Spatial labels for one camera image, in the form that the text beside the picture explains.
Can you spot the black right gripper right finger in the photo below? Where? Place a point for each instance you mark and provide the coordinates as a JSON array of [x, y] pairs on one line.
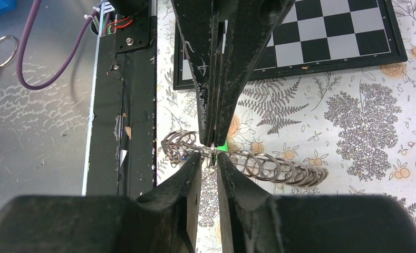
[[246, 211]]

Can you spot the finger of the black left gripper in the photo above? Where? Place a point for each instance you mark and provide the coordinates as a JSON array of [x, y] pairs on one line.
[[197, 23], [249, 28]]

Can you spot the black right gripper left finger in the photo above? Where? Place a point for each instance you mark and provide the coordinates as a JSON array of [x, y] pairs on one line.
[[168, 214]]

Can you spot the green key tag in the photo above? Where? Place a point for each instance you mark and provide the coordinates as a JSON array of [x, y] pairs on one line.
[[223, 148]]

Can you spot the black white chessboard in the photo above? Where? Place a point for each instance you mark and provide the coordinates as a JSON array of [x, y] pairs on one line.
[[323, 36]]

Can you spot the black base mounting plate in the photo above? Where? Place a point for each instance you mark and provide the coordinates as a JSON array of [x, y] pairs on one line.
[[121, 148]]

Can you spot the floral patterned table mat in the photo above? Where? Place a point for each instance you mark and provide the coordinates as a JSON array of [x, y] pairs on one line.
[[360, 124]]

